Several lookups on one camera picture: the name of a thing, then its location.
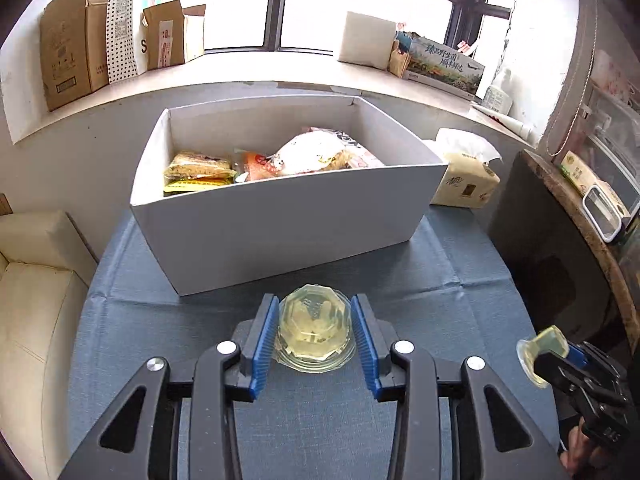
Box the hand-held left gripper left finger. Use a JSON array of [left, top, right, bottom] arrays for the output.
[[57, 294, 280, 480]]

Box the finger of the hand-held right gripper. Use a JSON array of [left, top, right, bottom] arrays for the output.
[[534, 355, 590, 402], [566, 341, 610, 377]]

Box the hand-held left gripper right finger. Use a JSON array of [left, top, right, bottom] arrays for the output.
[[350, 293, 571, 480]]

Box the clear yellow jelly cup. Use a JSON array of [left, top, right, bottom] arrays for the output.
[[274, 283, 357, 373], [516, 325, 571, 388]]

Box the white storage box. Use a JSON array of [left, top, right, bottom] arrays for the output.
[[129, 95, 449, 297]]

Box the person's right hand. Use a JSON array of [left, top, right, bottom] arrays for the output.
[[560, 421, 602, 469]]

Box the blue table cloth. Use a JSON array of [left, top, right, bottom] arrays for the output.
[[67, 205, 561, 480]]

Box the white rimmed clear container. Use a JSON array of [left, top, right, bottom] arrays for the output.
[[582, 185, 626, 243]]

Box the dark wooden side table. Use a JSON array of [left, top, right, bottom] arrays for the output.
[[487, 149, 640, 361]]

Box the green and white carton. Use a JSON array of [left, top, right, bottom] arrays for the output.
[[559, 150, 628, 216]]

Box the red snack packet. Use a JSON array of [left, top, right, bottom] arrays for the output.
[[234, 149, 281, 181]]

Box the pink snack packet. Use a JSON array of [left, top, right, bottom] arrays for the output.
[[345, 147, 386, 170]]

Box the beige noodle snack packet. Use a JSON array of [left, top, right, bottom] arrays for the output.
[[166, 151, 234, 179]]

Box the beige tissue pack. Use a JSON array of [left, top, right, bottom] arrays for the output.
[[429, 127, 502, 209]]

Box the translucent white snack bag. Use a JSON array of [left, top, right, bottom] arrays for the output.
[[270, 132, 351, 176]]

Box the cream leather sofa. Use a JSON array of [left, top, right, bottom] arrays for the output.
[[0, 210, 101, 480]]

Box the clear plastic drawer unit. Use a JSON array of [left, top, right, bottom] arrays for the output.
[[575, 50, 640, 211]]

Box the white tube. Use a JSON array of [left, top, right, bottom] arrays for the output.
[[471, 102, 535, 137]]

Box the white plastic bottle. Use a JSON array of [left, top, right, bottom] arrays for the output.
[[482, 67, 515, 116]]

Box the small brown paper bag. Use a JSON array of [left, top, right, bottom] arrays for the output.
[[388, 39, 412, 79]]

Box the landscape printed tissue box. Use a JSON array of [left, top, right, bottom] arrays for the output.
[[402, 35, 486, 100]]

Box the plain white closed box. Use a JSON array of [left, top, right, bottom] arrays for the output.
[[336, 11, 397, 71]]

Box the small open cardboard box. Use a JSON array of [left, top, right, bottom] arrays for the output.
[[141, 0, 207, 70]]

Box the polka dot paper bag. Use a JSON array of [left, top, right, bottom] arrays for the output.
[[106, 0, 141, 83]]

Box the large cardboard box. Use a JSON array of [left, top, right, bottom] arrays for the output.
[[40, 0, 112, 112]]

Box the black window frame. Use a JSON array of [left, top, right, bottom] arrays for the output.
[[262, 0, 516, 56]]

